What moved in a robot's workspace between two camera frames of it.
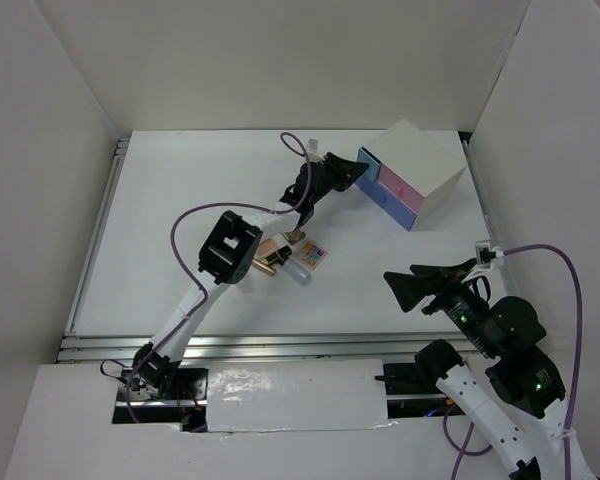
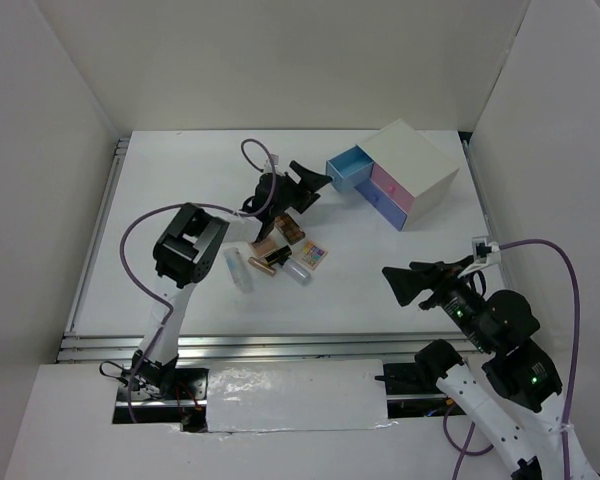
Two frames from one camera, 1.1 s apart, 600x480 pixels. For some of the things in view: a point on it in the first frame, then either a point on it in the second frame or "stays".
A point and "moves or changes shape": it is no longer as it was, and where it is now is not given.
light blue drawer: (373, 168) moves or changes shape
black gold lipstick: (279, 256) stays
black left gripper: (345, 172) → (304, 196)
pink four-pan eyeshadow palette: (267, 247) stays
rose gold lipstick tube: (264, 267) stays
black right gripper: (408, 287) stays
